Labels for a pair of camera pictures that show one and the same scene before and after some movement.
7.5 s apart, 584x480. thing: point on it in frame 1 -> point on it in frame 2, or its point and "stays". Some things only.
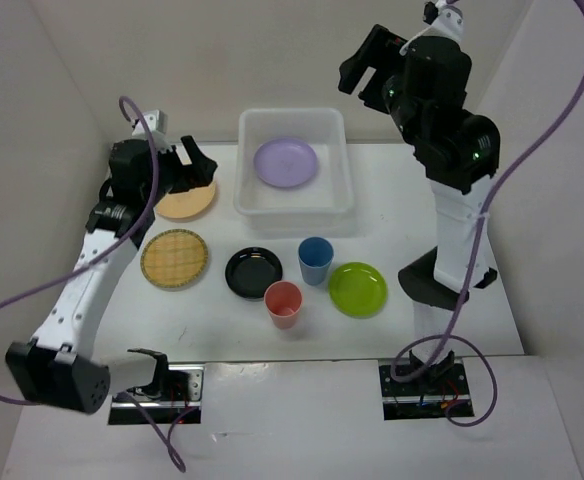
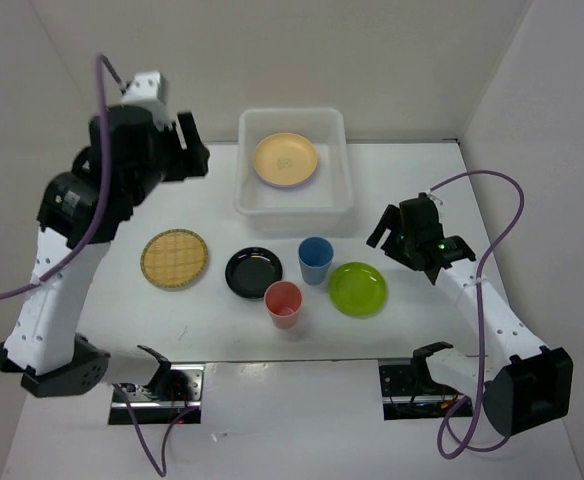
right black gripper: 381,51 -> 390,219
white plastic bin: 292,172 stays
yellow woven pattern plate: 173,258 stays
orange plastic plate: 187,203 -> 285,159
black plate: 250,270 stays
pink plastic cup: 283,299 stays
